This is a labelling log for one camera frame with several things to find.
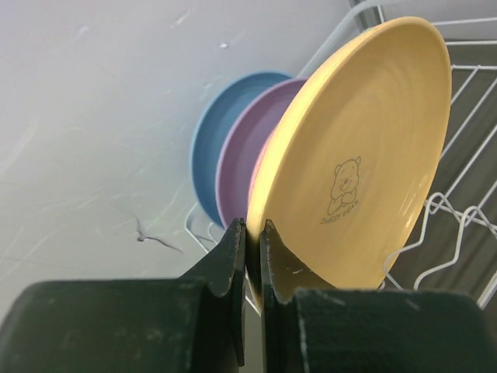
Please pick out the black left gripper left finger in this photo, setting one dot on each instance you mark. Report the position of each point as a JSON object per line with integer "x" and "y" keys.
{"x": 214, "y": 291}

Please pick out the blue plate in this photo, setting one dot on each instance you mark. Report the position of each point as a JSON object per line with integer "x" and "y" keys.
{"x": 213, "y": 127}

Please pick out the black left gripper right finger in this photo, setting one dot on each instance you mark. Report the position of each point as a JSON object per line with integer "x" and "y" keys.
{"x": 295, "y": 305}

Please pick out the purple plate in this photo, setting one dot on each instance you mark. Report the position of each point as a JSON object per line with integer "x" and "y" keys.
{"x": 246, "y": 139}

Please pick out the pink plate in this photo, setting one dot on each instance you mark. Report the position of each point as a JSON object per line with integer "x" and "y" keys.
{"x": 256, "y": 169}

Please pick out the white wire dish rack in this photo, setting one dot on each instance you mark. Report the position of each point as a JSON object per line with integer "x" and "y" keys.
{"x": 453, "y": 244}

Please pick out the yellow bear plate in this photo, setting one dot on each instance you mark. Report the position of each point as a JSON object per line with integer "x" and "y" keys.
{"x": 349, "y": 166}

